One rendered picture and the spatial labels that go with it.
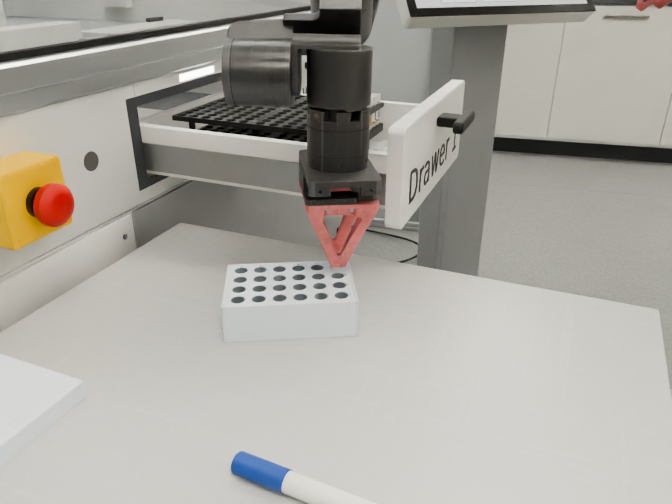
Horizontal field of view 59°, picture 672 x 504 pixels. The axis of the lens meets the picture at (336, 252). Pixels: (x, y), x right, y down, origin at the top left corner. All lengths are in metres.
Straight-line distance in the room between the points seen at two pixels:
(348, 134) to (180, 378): 0.25
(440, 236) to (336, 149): 1.28
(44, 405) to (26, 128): 0.28
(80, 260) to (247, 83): 0.31
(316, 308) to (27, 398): 0.24
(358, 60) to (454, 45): 1.13
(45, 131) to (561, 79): 3.33
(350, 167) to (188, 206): 0.39
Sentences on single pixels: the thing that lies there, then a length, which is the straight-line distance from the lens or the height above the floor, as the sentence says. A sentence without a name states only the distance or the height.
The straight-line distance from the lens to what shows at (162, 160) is 0.77.
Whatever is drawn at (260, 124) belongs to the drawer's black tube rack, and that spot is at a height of 0.90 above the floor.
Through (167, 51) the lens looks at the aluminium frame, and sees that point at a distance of 0.81.
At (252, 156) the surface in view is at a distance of 0.69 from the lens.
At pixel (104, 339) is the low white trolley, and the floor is 0.76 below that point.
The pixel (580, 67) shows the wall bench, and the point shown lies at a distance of 3.76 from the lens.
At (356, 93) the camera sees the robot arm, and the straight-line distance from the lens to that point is 0.52.
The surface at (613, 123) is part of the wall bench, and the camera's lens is 3.85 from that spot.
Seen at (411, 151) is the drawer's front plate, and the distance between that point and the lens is 0.63.
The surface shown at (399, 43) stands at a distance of 2.46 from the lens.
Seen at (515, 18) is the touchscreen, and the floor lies 0.95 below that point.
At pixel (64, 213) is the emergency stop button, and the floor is 0.87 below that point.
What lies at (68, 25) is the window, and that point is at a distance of 0.72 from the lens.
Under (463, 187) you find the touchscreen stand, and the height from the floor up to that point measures 0.49.
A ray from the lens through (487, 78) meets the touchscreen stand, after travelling 1.71.
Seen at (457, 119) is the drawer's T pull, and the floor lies 0.91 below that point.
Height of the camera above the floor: 1.08
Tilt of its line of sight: 26 degrees down
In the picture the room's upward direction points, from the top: straight up
